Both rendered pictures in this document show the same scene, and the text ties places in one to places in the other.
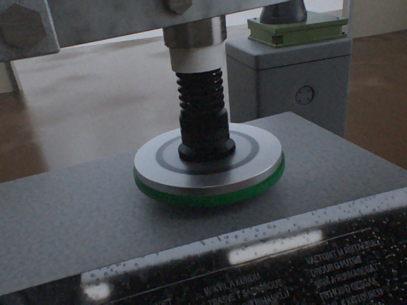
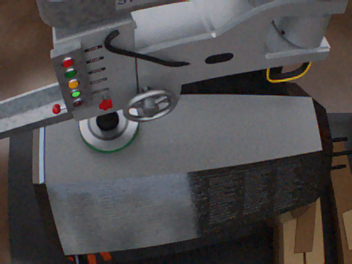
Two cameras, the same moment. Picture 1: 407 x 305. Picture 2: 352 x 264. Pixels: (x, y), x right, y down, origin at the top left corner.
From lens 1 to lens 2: 1.74 m
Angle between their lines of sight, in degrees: 89
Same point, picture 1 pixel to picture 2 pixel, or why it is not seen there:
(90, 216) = (159, 122)
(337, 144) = (50, 136)
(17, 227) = (188, 127)
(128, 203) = (144, 126)
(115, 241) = not seen: hidden behind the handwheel
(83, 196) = (163, 138)
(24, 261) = (181, 106)
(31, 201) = (186, 144)
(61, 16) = not seen: hidden behind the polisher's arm
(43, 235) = (177, 118)
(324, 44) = not seen: outside the picture
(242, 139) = (91, 122)
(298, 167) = (74, 124)
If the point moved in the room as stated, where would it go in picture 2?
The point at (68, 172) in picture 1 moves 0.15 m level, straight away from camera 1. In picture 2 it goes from (172, 166) to (180, 207)
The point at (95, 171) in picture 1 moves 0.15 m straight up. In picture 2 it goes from (158, 161) to (157, 142)
